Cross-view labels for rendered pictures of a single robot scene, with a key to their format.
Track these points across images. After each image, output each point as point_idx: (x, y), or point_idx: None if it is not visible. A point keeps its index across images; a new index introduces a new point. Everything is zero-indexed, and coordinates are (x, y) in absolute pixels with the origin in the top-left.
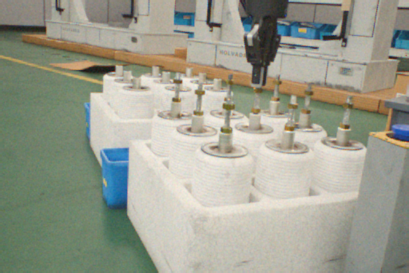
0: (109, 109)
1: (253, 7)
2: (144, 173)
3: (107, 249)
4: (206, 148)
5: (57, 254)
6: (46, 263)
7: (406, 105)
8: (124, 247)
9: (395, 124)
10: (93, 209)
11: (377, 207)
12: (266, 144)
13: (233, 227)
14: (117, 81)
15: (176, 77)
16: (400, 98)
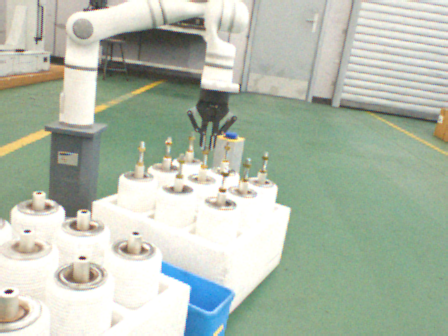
0: (134, 316)
1: (229, 97)
2: (252, 247)
3: (270, 310)
4: (268, 185)
5: (306, 327)
6: (317, 325)
7: (98, 131)
8: (258, 305)
9: (90, 147)
10: None
11: (236, 169)
12: (232, 174)
13: None
14: (107, 277)
15: (227, 171)
16: (70, 128)
